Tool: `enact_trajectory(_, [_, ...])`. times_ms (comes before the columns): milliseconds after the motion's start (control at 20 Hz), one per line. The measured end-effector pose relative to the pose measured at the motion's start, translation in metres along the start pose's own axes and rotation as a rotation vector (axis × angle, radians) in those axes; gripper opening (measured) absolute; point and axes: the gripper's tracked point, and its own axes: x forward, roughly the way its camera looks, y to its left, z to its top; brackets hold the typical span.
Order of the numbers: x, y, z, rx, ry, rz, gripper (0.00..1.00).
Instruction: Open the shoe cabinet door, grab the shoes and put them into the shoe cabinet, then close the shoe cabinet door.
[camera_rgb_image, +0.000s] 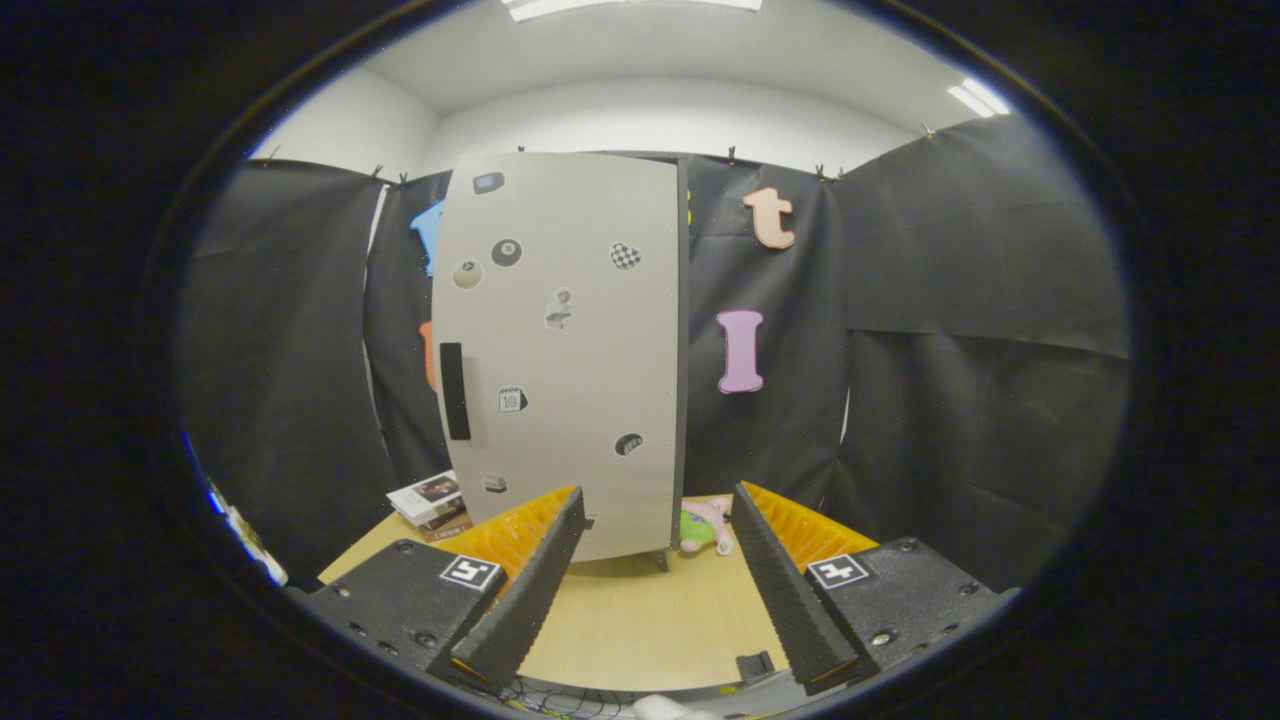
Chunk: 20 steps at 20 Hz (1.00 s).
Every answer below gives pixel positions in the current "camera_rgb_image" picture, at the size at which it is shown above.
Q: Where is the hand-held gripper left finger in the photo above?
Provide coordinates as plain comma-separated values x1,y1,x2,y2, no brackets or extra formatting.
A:
285,485,588,693

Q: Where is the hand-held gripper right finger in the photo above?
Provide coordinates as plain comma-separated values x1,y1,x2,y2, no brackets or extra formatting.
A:
730,481,1021,696

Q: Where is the grey shoe cabinet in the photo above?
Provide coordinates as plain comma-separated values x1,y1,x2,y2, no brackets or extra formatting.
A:
440,148,693,574

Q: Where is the pink green plush toy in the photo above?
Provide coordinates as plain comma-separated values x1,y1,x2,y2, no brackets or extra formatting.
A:
680,497,736,557

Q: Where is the black backdrop cloth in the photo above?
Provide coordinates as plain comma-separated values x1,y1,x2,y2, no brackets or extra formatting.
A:
178,110,1136,591

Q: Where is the small ceiling light panel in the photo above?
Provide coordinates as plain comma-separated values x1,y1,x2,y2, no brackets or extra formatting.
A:
948,78,1011,117

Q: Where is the long ceiling light panel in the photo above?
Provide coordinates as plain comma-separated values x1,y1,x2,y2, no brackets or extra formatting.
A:
503,0,763,23

